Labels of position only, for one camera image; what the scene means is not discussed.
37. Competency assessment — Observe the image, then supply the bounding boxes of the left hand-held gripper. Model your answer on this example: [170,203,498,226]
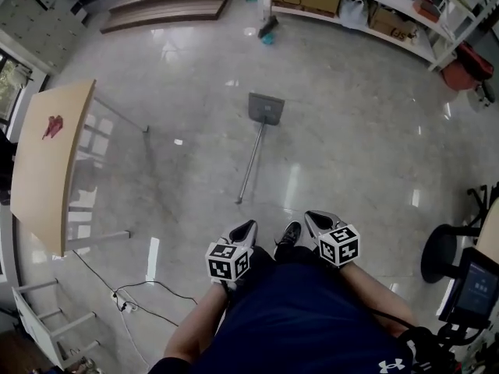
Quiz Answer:
[205,219,259,286]

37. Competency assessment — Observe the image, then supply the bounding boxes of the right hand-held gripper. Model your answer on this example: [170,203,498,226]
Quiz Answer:
[303,210,361,268]

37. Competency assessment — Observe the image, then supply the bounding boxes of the grey long-handled dustpan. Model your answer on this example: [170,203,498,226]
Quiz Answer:
[235,91,286,205]

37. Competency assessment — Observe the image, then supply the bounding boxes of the person's right forearm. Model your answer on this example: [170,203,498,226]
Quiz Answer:
[342,262,419,339]

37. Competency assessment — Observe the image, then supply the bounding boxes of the person's left forearm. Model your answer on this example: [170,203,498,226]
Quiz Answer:
[163,281,232,365]

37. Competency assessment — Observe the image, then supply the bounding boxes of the person's black trousers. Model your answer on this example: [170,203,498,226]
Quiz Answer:
[247,245,325,267]

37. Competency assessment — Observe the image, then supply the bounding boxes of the person's black shoe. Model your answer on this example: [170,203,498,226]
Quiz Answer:
[274,221,303,249]

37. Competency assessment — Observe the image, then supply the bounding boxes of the person's navy shirt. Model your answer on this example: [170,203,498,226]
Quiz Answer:
[147,262,414,374]

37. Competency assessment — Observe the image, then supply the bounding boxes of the black round chair base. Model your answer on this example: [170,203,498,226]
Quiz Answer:
[420,223,483,284]

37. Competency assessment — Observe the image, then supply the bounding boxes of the white power strip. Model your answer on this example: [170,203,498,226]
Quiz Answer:
[111,291,138,314]

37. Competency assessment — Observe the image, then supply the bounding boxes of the black screen device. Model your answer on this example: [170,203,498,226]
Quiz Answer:
[437,246,499,325]

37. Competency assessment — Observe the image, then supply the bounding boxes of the round wooden table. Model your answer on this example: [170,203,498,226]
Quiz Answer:
[476,198,499,255]

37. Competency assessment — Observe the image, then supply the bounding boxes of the white metal rack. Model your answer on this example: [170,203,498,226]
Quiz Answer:
[11,278,103,372]

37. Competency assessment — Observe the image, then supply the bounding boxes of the wooden table with white legs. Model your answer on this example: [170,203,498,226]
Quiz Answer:
[9,78,151,257]

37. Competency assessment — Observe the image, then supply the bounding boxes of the red crumpled cloth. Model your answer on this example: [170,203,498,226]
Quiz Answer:
[41,115,65,141]

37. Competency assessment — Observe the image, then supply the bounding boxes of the printed cardboard box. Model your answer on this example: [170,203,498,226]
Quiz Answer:
[369,5,419,43]

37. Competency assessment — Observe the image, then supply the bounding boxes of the broom with dark bristles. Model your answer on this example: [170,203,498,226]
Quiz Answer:
[257,0,280,41]

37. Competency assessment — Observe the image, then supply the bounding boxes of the white plastic bag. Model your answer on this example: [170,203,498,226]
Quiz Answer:
[338,0,370,30]

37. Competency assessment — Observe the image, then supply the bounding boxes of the orange box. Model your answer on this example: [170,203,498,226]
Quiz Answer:
[412,0,442,23]

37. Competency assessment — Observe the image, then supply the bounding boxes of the stack of wooden planks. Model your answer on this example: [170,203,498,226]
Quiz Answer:
[99,0,236,35]

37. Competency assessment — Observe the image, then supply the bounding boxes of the grey locker cabinet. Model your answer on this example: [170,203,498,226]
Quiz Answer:
[0,0,90,74]

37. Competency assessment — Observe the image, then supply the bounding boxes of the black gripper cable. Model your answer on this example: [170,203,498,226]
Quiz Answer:
[365,305,415,331]

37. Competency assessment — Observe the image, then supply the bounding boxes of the white floor cable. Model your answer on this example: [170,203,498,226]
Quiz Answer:
[119,310,151,374]

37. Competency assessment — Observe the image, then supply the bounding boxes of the black chair frame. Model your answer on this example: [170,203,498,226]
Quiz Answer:
[466,184,499,226]

